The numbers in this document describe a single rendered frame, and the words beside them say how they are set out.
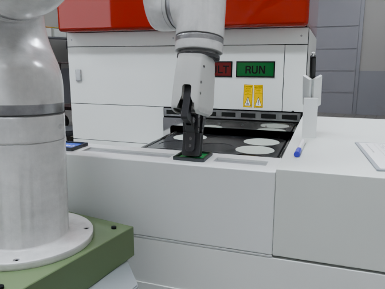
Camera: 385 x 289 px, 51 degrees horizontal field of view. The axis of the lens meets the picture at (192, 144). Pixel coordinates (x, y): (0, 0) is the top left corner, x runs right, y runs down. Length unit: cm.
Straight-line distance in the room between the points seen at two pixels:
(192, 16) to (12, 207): 40
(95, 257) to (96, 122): 92
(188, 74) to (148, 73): 70
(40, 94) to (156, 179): 26
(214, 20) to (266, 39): 56
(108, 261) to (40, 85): 27
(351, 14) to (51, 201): 871
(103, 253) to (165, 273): 18
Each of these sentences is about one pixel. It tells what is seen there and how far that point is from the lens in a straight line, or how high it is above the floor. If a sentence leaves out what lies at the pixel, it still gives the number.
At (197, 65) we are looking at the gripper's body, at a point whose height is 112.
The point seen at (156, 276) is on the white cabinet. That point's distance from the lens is 76.
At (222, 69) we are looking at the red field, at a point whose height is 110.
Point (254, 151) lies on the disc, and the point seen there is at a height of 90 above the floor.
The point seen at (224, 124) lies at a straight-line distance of 127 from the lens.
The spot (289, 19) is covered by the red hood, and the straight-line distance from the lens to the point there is 119.
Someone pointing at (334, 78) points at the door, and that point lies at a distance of 908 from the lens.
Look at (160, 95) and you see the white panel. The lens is 134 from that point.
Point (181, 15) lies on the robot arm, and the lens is 70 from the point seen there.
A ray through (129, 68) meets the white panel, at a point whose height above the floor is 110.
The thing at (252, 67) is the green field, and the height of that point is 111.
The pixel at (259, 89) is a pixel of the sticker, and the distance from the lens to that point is 125.
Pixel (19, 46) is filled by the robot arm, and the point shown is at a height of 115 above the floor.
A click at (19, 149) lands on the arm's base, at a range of 54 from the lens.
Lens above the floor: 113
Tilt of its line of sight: 12 degrees down
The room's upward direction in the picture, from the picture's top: straight up
